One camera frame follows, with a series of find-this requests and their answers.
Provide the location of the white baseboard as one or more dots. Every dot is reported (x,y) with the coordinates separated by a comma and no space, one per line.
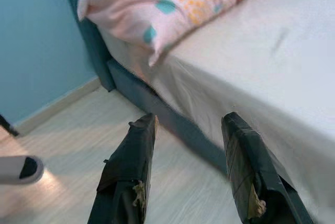
(57,106)

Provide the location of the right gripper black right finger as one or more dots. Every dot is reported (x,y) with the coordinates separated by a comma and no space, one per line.
(246,161)

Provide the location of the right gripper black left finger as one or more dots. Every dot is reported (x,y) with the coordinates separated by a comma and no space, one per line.
(128,177)

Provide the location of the white slipper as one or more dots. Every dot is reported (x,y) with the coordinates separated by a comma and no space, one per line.
(15,169)

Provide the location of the pink patterned pillow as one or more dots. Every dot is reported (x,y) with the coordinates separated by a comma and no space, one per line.
(136,6)

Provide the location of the blue upholstered headboard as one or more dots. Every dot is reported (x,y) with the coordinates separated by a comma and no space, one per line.
(91,38)

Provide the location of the dark blue bed frame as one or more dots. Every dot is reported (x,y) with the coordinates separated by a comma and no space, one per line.
(157,109)

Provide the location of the cream sheeted bed mattress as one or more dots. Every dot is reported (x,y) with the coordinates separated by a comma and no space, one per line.
(261,64)

